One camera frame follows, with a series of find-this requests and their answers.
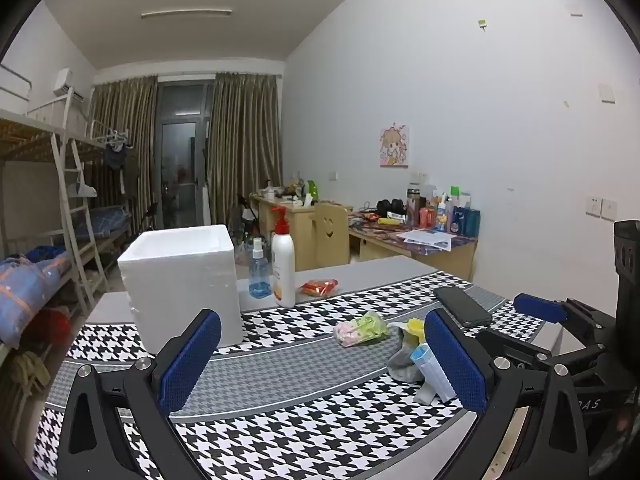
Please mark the white double wall socket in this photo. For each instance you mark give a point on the white double wall socket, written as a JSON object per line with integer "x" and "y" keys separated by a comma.
{"x": 419, "y": 177}

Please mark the red snack packet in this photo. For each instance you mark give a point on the red snack packet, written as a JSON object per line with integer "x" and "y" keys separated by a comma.
{"x": 320, "y": 287}

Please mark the wooden smiley face chair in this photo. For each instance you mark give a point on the wooden smiley face chair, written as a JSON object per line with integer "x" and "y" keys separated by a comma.
{"x": 327, "y": 235}

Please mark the brown curtain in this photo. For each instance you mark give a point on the brown curtain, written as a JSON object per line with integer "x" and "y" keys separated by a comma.
{"x": 135, "y": 125}
{"x": 245, "y": 135}

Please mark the black smartphone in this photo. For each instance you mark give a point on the black smartphone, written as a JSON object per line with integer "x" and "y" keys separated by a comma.
{"x": 462, "y": 306}

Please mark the blue spray bottle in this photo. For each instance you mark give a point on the blue spray bottle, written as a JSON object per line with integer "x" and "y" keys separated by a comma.
{"x": 260, "y": 280}

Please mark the white bottle green cap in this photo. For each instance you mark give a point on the white bottle green cap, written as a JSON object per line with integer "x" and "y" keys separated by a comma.
{"x": 455, "y": 197}

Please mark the blue lotion bottle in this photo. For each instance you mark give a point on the blue lotion bottle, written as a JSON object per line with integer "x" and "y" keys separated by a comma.
{"x": 460, "y": 221}

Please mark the black headphones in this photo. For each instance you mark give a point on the black headphones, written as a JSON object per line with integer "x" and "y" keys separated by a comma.
{"x": 391, "y": 207}

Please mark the wooden desk with patterned cover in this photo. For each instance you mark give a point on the wooden desk with patterned cover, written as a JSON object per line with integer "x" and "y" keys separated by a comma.
{"x": 450, "y": 260}

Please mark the white bed ladder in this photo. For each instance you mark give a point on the white bed ladder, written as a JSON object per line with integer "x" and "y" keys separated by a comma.
{"x": 67, "y": 195}

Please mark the teal can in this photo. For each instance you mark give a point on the teal can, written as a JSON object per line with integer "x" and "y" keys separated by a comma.
{"x": 473, "y": 222}

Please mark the yellow tube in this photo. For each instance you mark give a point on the yellow tube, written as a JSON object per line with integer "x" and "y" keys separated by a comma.
{"x": 389, "y": 220}

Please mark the printed paper sheets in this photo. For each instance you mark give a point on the printed paper sheets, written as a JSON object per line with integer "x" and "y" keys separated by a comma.
{"x": 425, "y": 240}

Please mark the white foam box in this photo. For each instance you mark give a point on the white foam box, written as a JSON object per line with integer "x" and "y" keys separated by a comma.
{"x": 175, "y": 280}

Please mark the grey sock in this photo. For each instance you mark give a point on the grey sock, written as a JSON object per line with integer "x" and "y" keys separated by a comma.
{"x": 402, "y": 360}

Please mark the green pink tissue pack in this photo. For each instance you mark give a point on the green pink tissue pack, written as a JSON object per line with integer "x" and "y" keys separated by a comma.
{"x": 357, "y": 330}

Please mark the blue bedding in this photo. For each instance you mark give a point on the blue bedding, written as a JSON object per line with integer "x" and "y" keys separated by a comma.
{"x": 107, "y": 220}

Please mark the blue orange quilt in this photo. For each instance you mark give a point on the blue orange quilt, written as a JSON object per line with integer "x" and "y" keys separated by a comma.
{"x": 30, "y": 290}

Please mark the yellowish cloth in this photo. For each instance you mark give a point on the yellowish cloth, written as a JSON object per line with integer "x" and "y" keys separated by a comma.
{"x": 27, "y": 375}

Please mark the white and blue packet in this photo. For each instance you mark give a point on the white and blue packet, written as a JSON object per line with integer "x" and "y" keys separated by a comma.
{"x": 432, "y": 372}

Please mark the green plastic bottle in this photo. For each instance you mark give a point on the green plastic bottle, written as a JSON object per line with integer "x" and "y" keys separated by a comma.
{"x": 312, "y": 191}

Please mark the steel thermos flask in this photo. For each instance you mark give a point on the steel thermos flask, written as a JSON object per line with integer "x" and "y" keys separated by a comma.
{"x": 412, "y": 207}

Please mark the yellow soft toy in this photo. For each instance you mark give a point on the yellow soft toy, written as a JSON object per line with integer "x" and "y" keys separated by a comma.
{"x": 415, "y": 329}

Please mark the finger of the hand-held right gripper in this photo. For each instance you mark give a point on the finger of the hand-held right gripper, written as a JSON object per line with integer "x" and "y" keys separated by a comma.
{"x": 525, "y": 347}
{"x": 540, "y": 307}

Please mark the glass balcony door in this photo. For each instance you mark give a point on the glass balcony door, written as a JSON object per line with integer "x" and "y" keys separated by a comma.
{"x": 177, "y": 160}

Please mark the metal bunk bed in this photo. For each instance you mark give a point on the metal bunk bed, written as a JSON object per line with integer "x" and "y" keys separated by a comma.
{"x": 25, "y": 132}

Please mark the ceiling tube light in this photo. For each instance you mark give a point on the ceiling tube light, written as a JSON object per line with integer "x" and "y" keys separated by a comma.
{"x": 185, "y": 13}

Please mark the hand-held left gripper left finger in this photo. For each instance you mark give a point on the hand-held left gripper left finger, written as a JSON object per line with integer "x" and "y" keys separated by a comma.
{"x": 192, "y": 360}

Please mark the cartoon wall poster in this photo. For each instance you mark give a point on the cartoon wall poster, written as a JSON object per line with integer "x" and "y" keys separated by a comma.
{"x": 394, "y": 145}

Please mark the white pump lotion bottle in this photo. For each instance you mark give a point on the white pump lotion bottle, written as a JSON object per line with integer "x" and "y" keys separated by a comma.
{"x": 283, "y": 270}

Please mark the white air conditioner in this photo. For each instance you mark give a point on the white air conditioner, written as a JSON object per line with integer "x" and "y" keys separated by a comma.
{"x": 64, "y": 80}

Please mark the houndstooth tablecloth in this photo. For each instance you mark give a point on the houndstooth tablecloth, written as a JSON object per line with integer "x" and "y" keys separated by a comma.
{"x": 300, "y": 410}

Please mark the dark hanging clothes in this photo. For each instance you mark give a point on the dark hanging clothes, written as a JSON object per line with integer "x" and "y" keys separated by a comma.
{"x": 116, "y": 157}

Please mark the red bottle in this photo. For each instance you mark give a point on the red bottle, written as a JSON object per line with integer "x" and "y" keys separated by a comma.
{"x": 426, "y": 217}

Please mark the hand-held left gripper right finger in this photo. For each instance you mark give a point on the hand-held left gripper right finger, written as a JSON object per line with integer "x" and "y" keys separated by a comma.
{"x": 455, "y": 360}

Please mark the white wall switch plate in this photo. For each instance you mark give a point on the white wall switch plate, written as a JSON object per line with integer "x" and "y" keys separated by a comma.
{"x": 607, "y": 92}

